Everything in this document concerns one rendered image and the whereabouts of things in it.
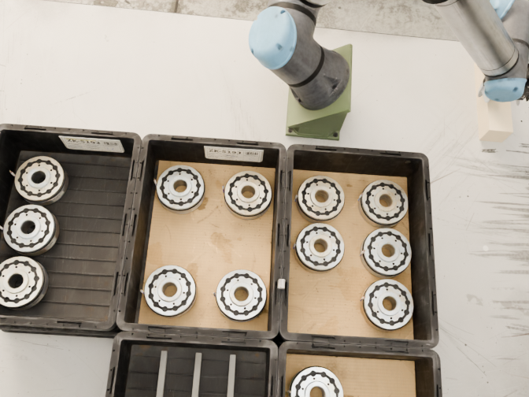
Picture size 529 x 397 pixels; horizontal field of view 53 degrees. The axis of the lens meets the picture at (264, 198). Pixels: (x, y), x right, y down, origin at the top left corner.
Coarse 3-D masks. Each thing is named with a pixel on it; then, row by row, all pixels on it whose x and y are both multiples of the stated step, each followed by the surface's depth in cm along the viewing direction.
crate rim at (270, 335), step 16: (144, 144) 110; (208, 144) 111; (224, 144) 111; (240, 144) 111; (256, 144) 111; (272, 144) 111; (144, 160) 108; (144, 176) 108; (128, 240) 103; (128, 256) 102; (128, 272) 101; (128, 288) 100; (272, 304) 100; (272, 320) 99; (224, 336) 98; (240, 336) 98; (256, 336) 98; (272, 336) 98
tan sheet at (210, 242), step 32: (160, 160) 119; (160, 224) 114; (192, 224) 115; (224, 224) 115; (256, 224) 116; (160, 256) 112; (192, 256) 112; (224, 256) 113; (256, 256) 113; (160, 320) 108; (192, 320) 108; (224, 320) 108; (256, 320) 109
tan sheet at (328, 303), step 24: (360, 192) 119; (360, 216) 117; (408, 216) 118; (360, 240) 116; (408, 240) 116; (360, 264) 114; (312, 288) 112; (336, 288) 112; (360, 288) 112; (408, 288) 113; (288, 312) 110; (312, 312) 110; (336, 312) 110; (360, 312) 110; (384, 336) 109; (408, 336) 109
